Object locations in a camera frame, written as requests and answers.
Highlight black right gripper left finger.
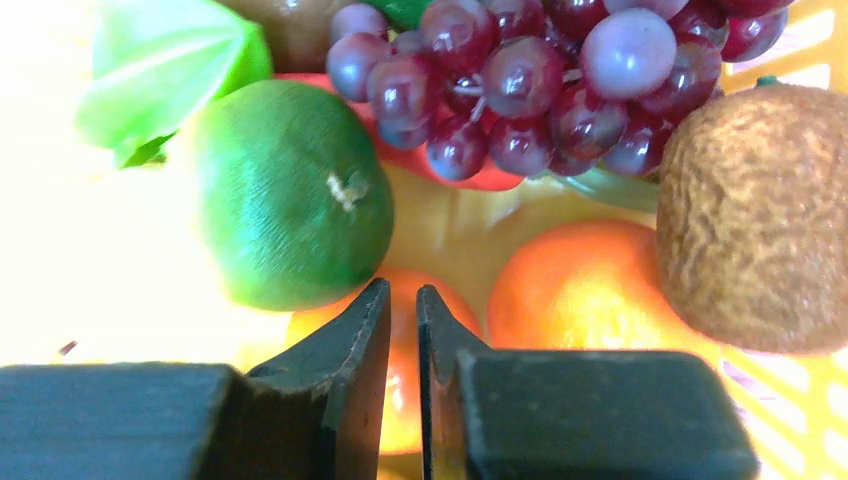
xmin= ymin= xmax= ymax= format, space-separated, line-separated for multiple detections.
xmin=1 ymin=279 xmax=391 ymax=479

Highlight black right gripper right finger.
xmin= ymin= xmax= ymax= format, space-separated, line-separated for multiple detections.
xmin=416 ymin=285 xmax=759 ymax=480

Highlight green toy mango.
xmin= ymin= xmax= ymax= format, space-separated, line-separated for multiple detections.
xmin=173 ymin=79 xmax=395 ymax=311

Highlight yellow plastic basket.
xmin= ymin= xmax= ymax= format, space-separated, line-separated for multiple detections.
xmin=377 ymin=0 xmax=848 ymax=480

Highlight dark red toy grapes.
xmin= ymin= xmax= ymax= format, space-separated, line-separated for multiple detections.
xmin=326 ymin=1 xmax=789 ymax=181

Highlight orange toy fruit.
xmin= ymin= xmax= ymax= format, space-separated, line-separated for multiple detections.
xmin=284 ymin=266 xmax=485 ymax=458

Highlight orange toy tangerine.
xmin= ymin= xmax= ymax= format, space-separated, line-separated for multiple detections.
xmin=487 ymin=219 xmax=714 ymax=356

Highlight yellow toy lemon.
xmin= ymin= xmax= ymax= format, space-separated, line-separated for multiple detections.
xmin=1 ymin=168 xmax=291 ymax=371

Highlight brown toy kiwi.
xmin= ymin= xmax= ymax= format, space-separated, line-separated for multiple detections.
xmin=656 ymin=83 xmax=847 ymax=354

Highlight green toy starfruit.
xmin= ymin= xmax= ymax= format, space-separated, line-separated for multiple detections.
xmin=74 ymin=1 xmax=273 ymax=169

